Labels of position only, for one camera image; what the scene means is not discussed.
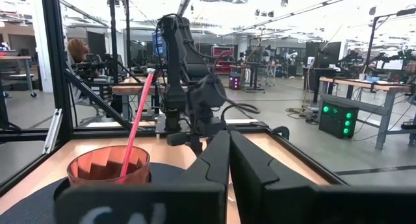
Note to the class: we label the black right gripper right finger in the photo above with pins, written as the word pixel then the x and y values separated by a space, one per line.
pixel 325 207

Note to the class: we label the red tool cabinet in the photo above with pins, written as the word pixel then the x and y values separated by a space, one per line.
pixel 226 52

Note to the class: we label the person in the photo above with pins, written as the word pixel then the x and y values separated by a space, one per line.
pixel 78 50

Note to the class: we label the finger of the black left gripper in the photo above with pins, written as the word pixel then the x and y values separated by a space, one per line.
pixel 196 146

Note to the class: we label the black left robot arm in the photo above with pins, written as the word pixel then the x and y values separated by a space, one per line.
pixel 174 71

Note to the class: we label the wooden robot station table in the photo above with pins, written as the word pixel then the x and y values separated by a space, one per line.
pixel 125 88

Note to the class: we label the black computer monitor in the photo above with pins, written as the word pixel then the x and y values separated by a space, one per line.
pixel 330 53

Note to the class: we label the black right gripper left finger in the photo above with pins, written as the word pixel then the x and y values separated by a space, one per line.
pixel 146 204

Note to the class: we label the black aluminium table frame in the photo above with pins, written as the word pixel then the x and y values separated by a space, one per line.
pixel 53 55

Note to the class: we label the wooden top workbench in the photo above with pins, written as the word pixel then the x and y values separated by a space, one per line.
pixel 386 87

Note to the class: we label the computer case with glowing fans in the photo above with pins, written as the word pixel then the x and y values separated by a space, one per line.
pixel 235 82

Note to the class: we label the red drinking straw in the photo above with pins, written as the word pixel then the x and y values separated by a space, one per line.
pixel 139 110

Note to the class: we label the red faceted plastic tumbler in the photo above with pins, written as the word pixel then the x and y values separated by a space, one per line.
pixel 97 175

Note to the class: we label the black computer box green lights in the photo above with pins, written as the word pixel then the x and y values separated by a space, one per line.
pixel 338 120

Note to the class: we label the lit computer monitor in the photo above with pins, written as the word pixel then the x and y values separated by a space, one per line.
pixel 390 65

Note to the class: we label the round dark woven placemat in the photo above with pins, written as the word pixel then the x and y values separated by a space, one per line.
pixel 29 207

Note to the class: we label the wooden top rolling table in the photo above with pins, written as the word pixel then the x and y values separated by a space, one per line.
pixel 16 58

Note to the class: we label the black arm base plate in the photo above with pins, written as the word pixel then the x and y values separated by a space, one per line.
pixel 161 126

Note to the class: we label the silver frame bracket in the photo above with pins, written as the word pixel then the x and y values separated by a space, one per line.
pixel 52 133

